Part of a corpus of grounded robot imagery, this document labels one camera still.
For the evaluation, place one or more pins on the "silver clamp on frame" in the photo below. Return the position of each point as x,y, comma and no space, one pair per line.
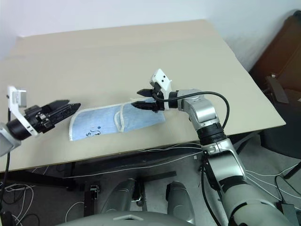
94,188

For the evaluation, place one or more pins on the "grey robot torso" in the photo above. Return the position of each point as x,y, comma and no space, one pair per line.
127,220

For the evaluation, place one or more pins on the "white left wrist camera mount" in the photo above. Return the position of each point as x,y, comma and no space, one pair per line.
18,97

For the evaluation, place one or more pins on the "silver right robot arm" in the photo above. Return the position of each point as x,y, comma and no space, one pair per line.
204,113

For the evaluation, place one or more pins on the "dark grey rounded shape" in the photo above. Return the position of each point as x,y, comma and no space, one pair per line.
181,200
122,197

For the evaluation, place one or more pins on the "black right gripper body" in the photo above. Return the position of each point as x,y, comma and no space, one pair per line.
159,103

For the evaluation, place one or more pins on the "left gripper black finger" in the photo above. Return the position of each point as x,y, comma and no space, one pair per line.
58,104
67,111

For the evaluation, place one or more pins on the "black power adapter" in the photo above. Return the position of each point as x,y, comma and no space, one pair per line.
288,209

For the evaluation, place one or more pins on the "dark chair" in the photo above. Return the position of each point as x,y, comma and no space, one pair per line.
282,51

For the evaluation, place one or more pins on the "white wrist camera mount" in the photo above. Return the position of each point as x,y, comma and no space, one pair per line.
162,76
18,97

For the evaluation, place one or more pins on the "blue cloth with white trim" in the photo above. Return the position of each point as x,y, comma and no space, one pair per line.
98,120

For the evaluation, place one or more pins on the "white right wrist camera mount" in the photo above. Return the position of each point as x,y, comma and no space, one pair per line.
162,76

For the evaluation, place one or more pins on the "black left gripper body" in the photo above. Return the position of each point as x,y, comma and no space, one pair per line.
40,120

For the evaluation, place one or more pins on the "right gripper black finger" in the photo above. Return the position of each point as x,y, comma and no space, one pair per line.
145,92
144,105

